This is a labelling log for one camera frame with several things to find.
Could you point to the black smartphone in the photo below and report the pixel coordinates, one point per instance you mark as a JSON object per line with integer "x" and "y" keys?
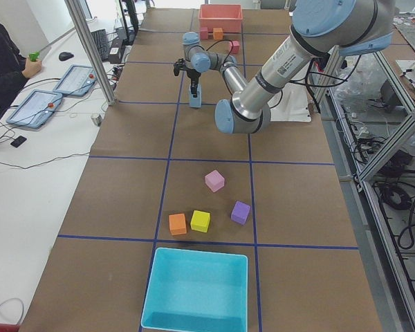
{"x": 18, "y": 141}

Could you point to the aluminium frame rack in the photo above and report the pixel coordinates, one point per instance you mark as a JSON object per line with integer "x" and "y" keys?
{"x": 368, "y": 109}

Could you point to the teach pendant tablet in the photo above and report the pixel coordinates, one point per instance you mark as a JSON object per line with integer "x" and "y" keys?
{"x": 36, "y": 109}
{"x": 76, "y": 82}

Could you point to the dark pink foam block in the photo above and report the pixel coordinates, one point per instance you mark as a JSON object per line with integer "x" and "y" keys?
{"x": 203, "y": 33}

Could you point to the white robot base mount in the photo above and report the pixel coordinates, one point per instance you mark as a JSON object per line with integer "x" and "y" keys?
{"x": 290, "y": 105}

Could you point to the purple foam block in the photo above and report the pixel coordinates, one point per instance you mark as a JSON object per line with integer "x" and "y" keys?
{"x": 240, "y": 212}

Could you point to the small metal cylinder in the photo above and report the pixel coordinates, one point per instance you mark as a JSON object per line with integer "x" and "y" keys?
{"x": 97, "y": 119}

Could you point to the black keyboard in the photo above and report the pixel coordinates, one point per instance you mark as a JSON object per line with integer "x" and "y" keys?
{"x": 101, "y": 43}

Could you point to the black computer mouse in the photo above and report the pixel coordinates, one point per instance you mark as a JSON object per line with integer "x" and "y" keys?
{"x": 63, "y": 56}

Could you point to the light blue foam block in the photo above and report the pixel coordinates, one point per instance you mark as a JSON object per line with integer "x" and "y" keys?
{"x": 195, "y": 101}

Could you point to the yellow foam block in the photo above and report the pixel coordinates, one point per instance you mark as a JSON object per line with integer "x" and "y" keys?
{"x": 200, "y": 221}

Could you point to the person's hand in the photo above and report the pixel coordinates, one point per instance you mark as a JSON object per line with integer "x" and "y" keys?
{"x": 32, "y": 68}

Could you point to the red plastic bin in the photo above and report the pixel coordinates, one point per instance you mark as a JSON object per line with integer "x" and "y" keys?
{"x": 229, "y": 17}

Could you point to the red foam block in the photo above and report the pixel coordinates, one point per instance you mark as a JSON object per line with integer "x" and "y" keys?
{"x": 234, "y": 47}

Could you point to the right teach pendant tablet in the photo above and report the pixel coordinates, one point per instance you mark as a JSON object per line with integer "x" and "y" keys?
{"x": 76, "y": 82}

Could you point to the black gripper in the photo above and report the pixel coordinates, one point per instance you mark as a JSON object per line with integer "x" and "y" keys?
{"x": 194, "y": 75}

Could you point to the light blue plastic bin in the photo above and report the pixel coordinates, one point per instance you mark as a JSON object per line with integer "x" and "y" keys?
{"x": 191, "y": 290}

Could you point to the aluminium frame post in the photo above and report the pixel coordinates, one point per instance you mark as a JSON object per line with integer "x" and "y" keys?
{"x": 84, "y": 34}

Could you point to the person's dark sleeved forearm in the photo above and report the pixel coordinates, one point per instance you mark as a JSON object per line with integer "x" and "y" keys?
{"x": 12, "y": 64}

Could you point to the orange foam block at edge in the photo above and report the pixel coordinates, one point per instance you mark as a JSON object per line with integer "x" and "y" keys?
{"x": 217, "y": 33}

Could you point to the left teach pendant tablet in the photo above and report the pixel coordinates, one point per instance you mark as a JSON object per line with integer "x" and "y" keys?
{"x": 36, "y": 109}

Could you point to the green handheld object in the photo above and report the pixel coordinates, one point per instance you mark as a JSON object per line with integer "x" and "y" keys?
{"x": 33, "y": 57}

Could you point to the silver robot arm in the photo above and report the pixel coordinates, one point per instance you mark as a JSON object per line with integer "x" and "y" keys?
{"x": 356, "y": 27}

